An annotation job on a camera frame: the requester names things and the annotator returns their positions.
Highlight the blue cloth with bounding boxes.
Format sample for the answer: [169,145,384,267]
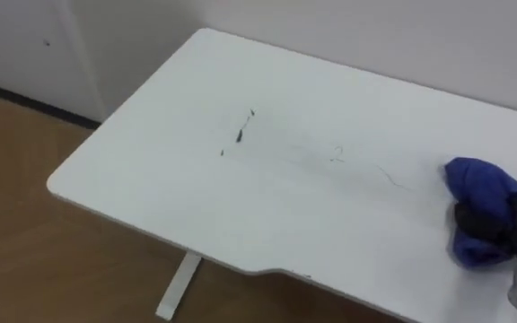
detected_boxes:
[443,156,517,270]

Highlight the white desk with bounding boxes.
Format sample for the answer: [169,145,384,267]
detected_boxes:
[45,27,517,323]

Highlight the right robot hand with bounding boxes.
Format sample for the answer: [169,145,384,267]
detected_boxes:
[453,188,517,265]

